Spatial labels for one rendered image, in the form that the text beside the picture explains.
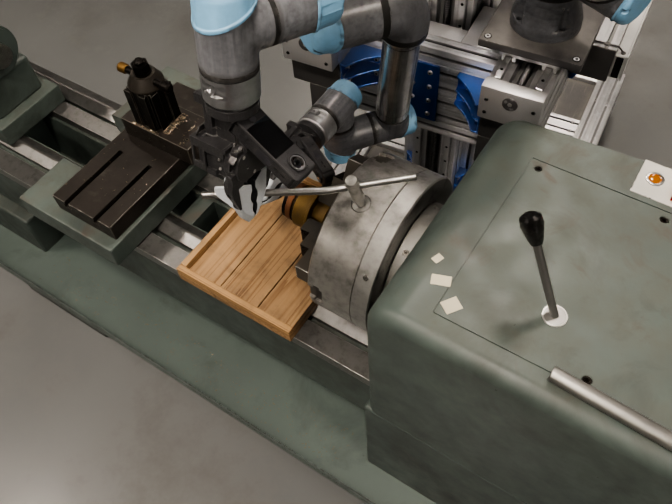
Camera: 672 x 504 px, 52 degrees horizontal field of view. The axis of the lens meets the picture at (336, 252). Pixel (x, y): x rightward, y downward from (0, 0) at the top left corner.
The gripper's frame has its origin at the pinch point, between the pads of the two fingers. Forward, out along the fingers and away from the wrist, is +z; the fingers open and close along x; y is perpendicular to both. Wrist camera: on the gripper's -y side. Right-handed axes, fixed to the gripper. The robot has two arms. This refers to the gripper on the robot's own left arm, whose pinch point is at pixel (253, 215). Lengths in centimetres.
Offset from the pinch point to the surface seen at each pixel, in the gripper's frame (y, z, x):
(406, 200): -14.9, 5.1, -21.3
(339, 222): -6.8, 8.7, -13.7
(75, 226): 57, 39, -5
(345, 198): -5.7, 6.4, -17.1
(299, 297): 4.7, 41.3, -18.3
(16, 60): 99, 25, -29
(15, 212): 96, 63, -12
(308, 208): 4.3, 17.2, -20.9
